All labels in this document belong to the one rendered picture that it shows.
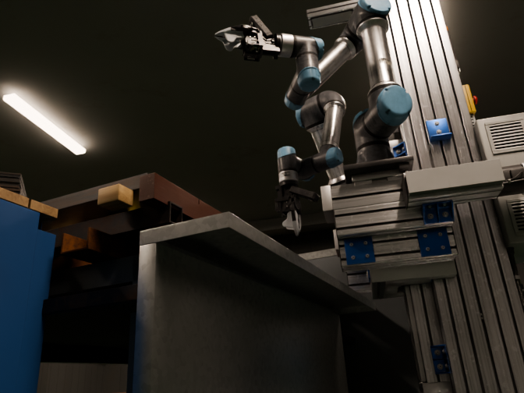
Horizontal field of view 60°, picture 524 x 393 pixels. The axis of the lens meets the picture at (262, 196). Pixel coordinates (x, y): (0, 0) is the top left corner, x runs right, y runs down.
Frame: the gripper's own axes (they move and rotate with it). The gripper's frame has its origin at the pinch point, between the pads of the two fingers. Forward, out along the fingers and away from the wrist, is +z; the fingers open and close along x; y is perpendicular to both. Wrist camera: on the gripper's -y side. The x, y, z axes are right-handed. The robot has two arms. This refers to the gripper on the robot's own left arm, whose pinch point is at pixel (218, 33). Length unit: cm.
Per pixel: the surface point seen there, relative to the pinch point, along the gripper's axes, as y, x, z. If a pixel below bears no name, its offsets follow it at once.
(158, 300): 95, -16, 17
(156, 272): 90, -18, 18
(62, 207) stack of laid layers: 64, 5, 41
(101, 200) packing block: 69, -8, 30
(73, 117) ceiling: -219, 313, 110
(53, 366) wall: -46, 757, 179
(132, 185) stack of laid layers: 65, -8, 24
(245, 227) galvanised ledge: 83, -23, 1
